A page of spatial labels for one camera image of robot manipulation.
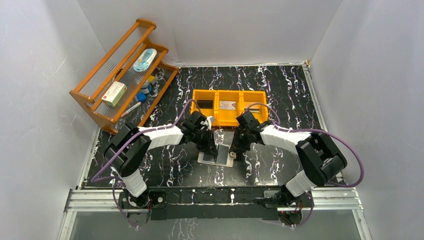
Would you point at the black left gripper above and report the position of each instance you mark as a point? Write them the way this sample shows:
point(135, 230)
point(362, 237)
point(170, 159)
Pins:
point(205, 145)

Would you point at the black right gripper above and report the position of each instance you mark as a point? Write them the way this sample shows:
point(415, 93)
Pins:
point(241, 143)

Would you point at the white leather card holder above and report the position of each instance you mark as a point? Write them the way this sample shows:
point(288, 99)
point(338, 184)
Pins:
point(223, 158)

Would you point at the black credit card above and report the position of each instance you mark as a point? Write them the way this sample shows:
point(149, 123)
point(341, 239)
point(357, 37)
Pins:
point(207, 158)

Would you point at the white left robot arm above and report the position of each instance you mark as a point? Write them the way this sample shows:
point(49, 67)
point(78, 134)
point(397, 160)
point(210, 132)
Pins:
point(129, 146)

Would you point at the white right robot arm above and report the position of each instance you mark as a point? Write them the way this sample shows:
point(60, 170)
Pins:
point(320, 158)

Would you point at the black card in tray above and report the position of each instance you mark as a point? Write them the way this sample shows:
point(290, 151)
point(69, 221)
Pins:
point(205, 104)

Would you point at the silver card in tray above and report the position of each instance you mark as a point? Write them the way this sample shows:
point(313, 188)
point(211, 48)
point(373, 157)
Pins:
point(227, 105)

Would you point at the yellow three-compartment plastic tray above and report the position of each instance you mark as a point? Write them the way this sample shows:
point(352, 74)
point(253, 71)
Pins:
point(227, 118)

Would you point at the white marker pen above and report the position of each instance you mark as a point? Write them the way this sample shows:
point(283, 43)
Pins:
point(131, 109)

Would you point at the blue cube block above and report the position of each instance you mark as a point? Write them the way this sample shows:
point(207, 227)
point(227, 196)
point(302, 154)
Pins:
point(140, 97)

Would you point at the blue white tape roll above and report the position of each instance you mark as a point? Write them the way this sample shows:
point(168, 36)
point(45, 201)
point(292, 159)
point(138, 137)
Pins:
point(146, 88)

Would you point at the orange wooden shelf rack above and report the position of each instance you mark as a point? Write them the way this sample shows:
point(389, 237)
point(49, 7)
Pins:
point(117, 66)

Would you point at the light blue oval case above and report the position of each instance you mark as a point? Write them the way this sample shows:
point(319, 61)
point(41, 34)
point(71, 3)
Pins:
point(144, 61)

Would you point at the white red-print box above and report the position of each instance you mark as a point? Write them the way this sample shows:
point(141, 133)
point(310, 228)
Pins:
point(114, 93)

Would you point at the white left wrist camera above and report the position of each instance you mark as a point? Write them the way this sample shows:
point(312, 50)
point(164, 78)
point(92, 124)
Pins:
point(208, 123)

